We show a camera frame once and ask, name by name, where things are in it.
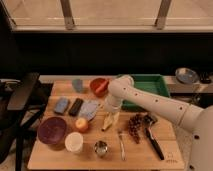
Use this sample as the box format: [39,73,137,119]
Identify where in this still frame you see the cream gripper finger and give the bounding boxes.
[105,112,112,120]
[113,112,120,122]

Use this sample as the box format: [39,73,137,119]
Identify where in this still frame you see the yellow banana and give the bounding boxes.
[102,113,118,131]

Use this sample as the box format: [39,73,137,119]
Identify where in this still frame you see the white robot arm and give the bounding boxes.
[105,75,213,171]

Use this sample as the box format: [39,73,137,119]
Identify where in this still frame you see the silver fork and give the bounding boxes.
[117,130,126,161]

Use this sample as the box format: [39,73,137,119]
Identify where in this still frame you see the bunch of dark grapes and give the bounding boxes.
[128,113,143,144]

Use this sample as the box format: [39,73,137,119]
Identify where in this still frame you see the red bowl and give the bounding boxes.
[90,78,109,97]

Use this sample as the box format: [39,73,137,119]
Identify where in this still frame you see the orange carrot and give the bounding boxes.
[95,80,108,94]

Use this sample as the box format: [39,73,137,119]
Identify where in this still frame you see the grey-blue cloth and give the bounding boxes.
[79,100,99,121]

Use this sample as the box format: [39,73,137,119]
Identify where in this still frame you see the orange apple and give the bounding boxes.
[75,117,89,133]

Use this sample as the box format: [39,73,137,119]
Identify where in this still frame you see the small metal cup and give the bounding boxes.
[94,141,108,157]

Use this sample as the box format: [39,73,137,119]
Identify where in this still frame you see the black rectangular block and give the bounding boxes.
[69,98,83,116]

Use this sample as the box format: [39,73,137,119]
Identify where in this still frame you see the white cup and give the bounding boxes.
[65,132,83,154]

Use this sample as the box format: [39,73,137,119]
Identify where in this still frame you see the green plastic tray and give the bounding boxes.
[122,74,170,112]

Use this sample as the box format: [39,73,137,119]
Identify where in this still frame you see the blue sponge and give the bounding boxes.
[54,97,69,114]

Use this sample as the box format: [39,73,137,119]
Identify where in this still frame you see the metal bowl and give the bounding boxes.
[175,68,198,84]

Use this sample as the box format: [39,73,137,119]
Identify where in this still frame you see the black chair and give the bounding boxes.
[0,73,50,171]

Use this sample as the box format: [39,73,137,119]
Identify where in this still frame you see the dark object on ledge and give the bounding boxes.
[199,72,212,84]

